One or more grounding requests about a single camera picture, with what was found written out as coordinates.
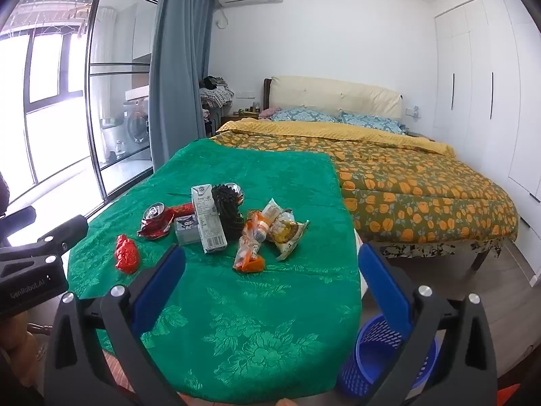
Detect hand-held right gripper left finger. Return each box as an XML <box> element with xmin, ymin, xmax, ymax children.
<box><xmin>44</xmin><ymin>243</ymin><xmax>189</xmax><ymax>406</ymax></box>

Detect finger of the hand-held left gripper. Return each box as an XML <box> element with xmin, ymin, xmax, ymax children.
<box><xmin>0</xmin><ymin>215</ymin><xmax>89</xmax><ymax>265</ymax></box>

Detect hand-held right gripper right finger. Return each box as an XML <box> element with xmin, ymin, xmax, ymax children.
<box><xmin>358</xmin><ymin>243</ymin><xmax>499</xmax><ymax>406</ymax></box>

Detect red wrapper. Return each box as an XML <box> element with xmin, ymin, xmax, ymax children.
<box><xmin>115</xmin><ymin>234</ymin><xmax>139</xmax><ymax>273</ymax></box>

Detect small grey box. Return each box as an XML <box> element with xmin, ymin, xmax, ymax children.
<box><xmin>174</xmin><ymin>216</ymin><xmax>200</xmax><ymax>246</ymax></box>

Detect crushed red can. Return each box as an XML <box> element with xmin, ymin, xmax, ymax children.
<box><xmin>137</xmin><ymin>202</ymin><xmax>196</xmax><ymax>242</ymax></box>

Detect blue plastic mesh basket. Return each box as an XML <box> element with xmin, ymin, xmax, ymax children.
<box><xmin>337</xmin><ymin>315</ymin><xmax>438</xmax><ymax>398</ymax></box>

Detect grey-white milk carton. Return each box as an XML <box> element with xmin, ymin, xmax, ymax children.
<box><xmin>191</xmin><ymin>184</ymin><xmax>228</xmax><ymax>254</ymax></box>

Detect orange plastic wrapper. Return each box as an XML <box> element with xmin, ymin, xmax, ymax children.
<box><xmin>232</xmin><ymin>209</ymin><xmax>266</xmax><ymax>272</ymax></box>

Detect black paper cupcake liners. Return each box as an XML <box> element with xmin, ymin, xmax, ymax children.
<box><xmin>211</xmin><ymin>182</ymin><xmax>246</xmax><ymax>242</ymax></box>

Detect white yellow snack packet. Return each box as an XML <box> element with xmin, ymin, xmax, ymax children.
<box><xmin>270</xmin><ymin>220</ymin><xmax>311</xmax><ymax>261</ymax></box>

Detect black white floral bedsheet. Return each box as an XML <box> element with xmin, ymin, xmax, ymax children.
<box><xmin>380</xmin><ymin>237</ymin><xmax>505</xmax><ymax>260</ymax></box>

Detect green patterned tablecloth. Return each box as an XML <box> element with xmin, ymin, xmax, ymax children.
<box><xmin>68</xmin><ymin>137</ymin><xmax>364</xmax><ymax>402</ymax></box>

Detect dark wooden bed leg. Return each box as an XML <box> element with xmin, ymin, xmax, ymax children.
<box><xmin>471</xmin><ymin>247</ymin><xmax>493</xmax><ymax>271</ymax></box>

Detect bed with orange floral quilt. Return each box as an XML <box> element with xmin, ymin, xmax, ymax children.
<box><xmin>209</xmin><ymin>119</ymin><xmax>520</xmax><ymax>246</ymax></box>

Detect washing machine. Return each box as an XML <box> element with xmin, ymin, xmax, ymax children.
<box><xmin>123</xmin><ymin>97</ymin><xmax>150</xmax><ymax>144</ymax></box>

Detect balcony window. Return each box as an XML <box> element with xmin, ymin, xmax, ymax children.
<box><xmin>0</xmin><ymin>25</ymin><xmax>91</xmax><ymax>204</ymax></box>

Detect teal floral pillow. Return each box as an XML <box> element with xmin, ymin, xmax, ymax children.
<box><xmin>340</xmin><ymin>112</ymin><xmax>404</xmax><ymax>135</ymax></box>
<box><xmin>270</xmin><ymin>108</ymin><xmax>341</xmax><ymax>124</ymax></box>

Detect wooden nightstand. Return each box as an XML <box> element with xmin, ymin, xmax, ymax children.
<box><xmin>220</xmin><ymin>112</ymin><xmax>260</xmax><ymax>130</ymax></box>

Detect grey-blue curtain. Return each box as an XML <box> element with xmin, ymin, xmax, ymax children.
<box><xmin>149</xmin><ymin>0</ymin><xmax>219</xmax><ymax>172</ymax></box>

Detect cream padded headboard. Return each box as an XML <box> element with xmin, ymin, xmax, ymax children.
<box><xmin>264</xmin><ymin>75</ymin><xmax>403</xmax><ymax>119</ymax></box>

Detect pile of clothes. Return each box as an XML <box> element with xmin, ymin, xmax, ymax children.
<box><xmin>199</xmin><ymin>75</ymin><xmax>235</xmax><ymax>106</ymax></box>

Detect black framed glass door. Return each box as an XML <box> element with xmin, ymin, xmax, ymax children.
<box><xmin>87</xmin><ymin>0</ymin><xmax>163</xmax><ymax>201</ymax></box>

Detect white wardrobe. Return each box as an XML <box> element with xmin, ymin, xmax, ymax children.
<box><xmin>434</xmin><ymin>0</ymin><xmax>541</xmax><ymax>204</ymax></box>

